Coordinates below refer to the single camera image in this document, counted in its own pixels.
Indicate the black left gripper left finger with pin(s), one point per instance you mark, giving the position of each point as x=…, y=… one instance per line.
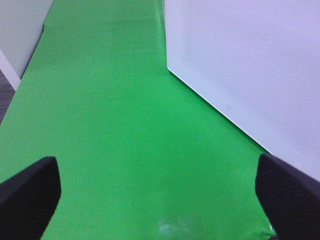
x=28, y=200

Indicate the white microwave door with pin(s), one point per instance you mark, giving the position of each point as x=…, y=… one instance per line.
x=258, y=63

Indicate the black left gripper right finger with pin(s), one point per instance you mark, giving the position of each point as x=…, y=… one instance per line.
x=289, y=198

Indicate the green table mat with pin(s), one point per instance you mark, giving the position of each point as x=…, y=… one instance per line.
x=141, y=156

